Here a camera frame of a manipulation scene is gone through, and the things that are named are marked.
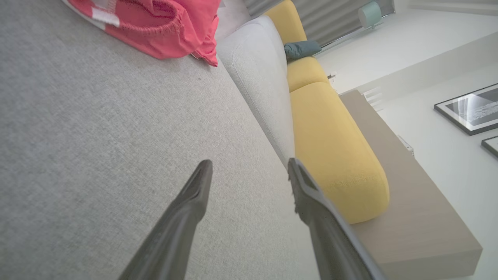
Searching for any long yellow sofa cushion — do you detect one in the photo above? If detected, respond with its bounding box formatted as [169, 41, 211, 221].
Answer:
[290, 82, 390, 225]

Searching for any small black picture frame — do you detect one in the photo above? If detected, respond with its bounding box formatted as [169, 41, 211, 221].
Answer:
[481, 135, 498, 158]

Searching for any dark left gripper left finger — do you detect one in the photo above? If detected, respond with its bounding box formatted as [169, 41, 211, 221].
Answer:
[119, 159, 214, 280]

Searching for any light wooden ledge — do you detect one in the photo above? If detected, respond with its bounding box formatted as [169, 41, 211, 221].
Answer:
[340, 90, 484, 280]

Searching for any white wall socket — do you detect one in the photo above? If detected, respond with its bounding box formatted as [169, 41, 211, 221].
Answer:
[397, 135, 415, 157]

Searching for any grey pleated curtain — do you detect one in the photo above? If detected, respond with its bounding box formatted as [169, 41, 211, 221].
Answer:
[244, 0, 396, 48]

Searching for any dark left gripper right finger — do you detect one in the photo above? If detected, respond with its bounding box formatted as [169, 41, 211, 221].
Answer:
[287, 158, 386, 280]

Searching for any mint green lamp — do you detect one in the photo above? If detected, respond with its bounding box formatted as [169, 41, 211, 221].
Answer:
[358, 1, 383, 30]

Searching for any teal throw pillow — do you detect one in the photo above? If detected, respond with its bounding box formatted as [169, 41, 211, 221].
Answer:
[284, 40, 323, 60]

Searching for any grey sofa backrest cushion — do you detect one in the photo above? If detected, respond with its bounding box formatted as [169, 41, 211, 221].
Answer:
[216, 15, 296, 168]

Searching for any yellow fabric sofa cushion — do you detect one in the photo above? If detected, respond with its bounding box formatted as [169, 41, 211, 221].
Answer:
[287, 56, 330, 93]
[265, 0, 308, 45]

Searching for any grey fabric sofa seat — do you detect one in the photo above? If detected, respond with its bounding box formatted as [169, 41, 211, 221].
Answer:
[0, 0, 323, 280]

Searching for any red garment with white trim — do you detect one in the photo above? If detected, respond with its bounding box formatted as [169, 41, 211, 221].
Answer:
[62, 0, 221, 67]

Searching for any large black picture frame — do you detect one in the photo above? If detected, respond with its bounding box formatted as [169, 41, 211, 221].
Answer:
[434, 83, 498, 136]

